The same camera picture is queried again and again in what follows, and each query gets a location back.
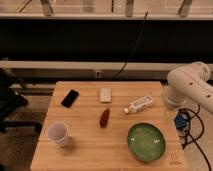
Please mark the blue cable connector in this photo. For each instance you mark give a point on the blue cable connector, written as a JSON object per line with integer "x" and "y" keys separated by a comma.
{"x": 180, "y": 121}

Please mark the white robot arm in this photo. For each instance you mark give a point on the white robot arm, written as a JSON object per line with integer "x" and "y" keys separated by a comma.
{"x": 189, "y": 82}

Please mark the white rectangular box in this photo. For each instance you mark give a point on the white rectangular box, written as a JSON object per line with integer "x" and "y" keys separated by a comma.
{"x": 105, "y": 95}

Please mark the black smartphone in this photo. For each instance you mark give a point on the black smartphone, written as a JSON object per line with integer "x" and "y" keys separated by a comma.
{"x": 70, "y": 98}

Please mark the red pepper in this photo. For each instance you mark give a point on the red pepper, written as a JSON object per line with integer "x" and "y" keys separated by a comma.
{"x": 104, "y": 117}

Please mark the black office chair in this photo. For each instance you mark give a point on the black office chair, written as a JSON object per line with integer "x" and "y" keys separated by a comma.
{"x": 9, "y": 102}

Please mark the green bowl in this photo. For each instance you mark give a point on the green bowl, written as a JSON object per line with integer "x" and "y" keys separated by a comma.
{"x": 146, "y": 142}

